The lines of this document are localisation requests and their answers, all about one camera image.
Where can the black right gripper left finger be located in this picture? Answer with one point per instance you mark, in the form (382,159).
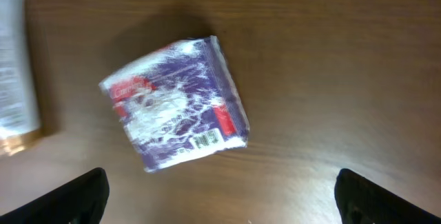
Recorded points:
(82,200)

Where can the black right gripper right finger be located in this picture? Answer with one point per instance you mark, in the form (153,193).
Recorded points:
(361,201)

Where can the white tube gold cap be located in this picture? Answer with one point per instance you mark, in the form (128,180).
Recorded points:
(20,120)

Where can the red purple tissue pack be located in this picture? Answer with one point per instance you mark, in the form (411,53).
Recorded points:
(179,103)

